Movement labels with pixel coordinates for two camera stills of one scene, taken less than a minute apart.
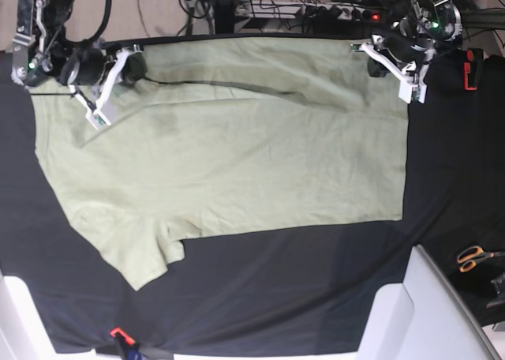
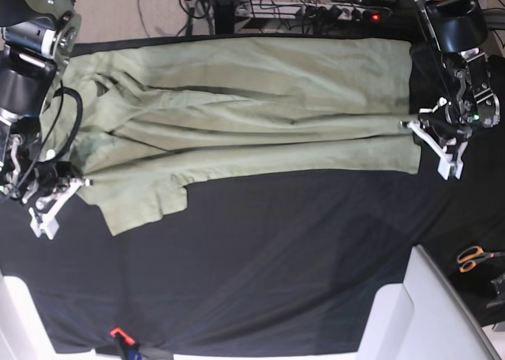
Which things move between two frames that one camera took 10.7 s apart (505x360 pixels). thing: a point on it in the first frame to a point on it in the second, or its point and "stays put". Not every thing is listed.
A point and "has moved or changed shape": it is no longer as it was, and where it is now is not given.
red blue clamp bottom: x=131 y=347 stays put
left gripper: x=85 y=65 to x=50 y=178
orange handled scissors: x=469 y=256 stays put
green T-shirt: x=228 y=136 has moved or changed shape
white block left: x=24 y=335 stays put
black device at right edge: x=499 y=283 stays put
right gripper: x=404 y=48 to x=436 y=119
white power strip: x=315 y=12 stays put
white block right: x=423 y=318 stays put
